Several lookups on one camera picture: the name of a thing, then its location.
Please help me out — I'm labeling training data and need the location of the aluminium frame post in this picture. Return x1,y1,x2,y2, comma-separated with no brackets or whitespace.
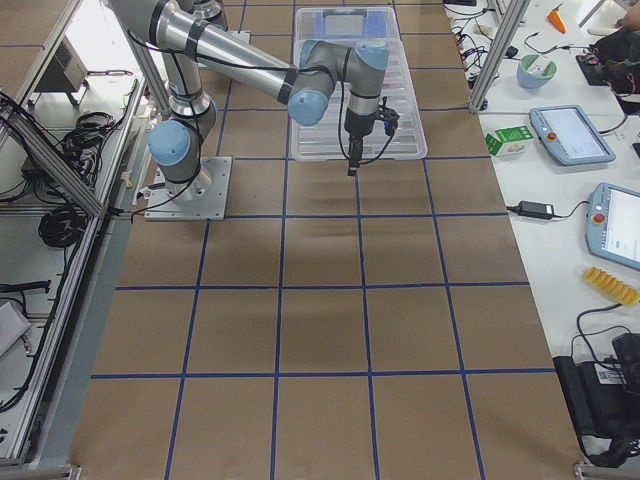
468,0,530,114

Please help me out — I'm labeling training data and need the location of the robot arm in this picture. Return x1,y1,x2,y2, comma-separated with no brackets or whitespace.
110,1,399,176

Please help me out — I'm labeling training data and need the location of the clear plastic storage box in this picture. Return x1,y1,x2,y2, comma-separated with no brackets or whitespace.
294,6,400,42

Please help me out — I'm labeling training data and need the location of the grey metal box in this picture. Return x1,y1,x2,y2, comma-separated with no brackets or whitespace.
32,0,91,106

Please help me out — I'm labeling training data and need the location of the orange toy carrot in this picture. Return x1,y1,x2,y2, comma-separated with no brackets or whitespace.
547,5,567,34

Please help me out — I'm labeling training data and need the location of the yellow toy corn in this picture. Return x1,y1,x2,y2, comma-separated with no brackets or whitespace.
582,267,639,306

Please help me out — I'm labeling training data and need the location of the green white carton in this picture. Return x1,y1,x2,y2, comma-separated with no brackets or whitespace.
485,125,534,157

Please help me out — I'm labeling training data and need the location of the green blue bowl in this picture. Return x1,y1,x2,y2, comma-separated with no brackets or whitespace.
516,54,557,90

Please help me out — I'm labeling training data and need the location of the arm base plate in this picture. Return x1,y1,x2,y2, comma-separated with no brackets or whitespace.
144,156,233,221

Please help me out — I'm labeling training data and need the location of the black power adapter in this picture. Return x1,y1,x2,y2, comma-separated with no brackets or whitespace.
516,200,555,220

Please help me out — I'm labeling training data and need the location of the black device on table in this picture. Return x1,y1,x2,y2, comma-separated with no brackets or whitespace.
553,333,639,468

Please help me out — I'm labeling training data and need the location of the black cable bundle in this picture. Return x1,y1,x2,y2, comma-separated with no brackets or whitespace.
38,204,86,249

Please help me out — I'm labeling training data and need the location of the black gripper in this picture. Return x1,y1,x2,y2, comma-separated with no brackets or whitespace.
344,97,399,176

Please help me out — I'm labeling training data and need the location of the clear plastic box lid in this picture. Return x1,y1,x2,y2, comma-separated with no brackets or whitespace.
289,38,427,161

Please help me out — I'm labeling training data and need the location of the blue teach pendant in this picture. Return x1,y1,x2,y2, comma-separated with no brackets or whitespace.
585,182,640,270
529,105,616,167

